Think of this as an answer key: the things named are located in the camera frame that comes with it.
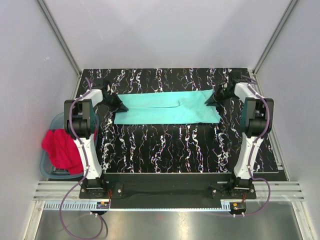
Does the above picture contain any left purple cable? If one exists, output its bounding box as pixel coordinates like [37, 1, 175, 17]
[58, 77, 108, 238]

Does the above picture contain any white slotted cable duct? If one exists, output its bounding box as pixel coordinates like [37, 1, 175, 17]
[44, 200, 231, 212]

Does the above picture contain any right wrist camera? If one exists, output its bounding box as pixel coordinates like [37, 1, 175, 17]
[222, 70, 242, 88]

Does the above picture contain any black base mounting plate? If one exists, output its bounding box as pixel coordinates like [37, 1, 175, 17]
[79, 173, 257, 200]

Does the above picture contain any teal t shirt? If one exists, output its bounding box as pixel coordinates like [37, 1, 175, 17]
[114, 90, 221, 125]

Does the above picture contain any translucent blue plastic basket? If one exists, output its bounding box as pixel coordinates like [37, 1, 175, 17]
[39, 112, 83, 180]

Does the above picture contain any red t shirt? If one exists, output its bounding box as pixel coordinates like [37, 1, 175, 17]
[41, 129, 84, 175]

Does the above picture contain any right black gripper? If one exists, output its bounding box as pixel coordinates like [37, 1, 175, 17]
[204, 84, 235, 107]

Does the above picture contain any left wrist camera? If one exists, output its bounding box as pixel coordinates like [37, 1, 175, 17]
[94, 79, 112, 92]

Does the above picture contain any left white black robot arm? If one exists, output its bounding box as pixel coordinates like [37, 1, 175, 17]
[64, 85, 128, 198]

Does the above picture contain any aluminium frame rail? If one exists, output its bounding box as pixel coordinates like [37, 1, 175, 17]
[34, 181, 304, 201]

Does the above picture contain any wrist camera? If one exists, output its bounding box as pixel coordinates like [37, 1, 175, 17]
[94, 79, 112, 92]
[222, 70, 242, 88]

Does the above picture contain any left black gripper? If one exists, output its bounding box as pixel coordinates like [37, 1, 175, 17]
[100, 92, 128, 114]

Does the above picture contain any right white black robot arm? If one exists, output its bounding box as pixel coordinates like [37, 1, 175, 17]
[205, 82, 274, 199]

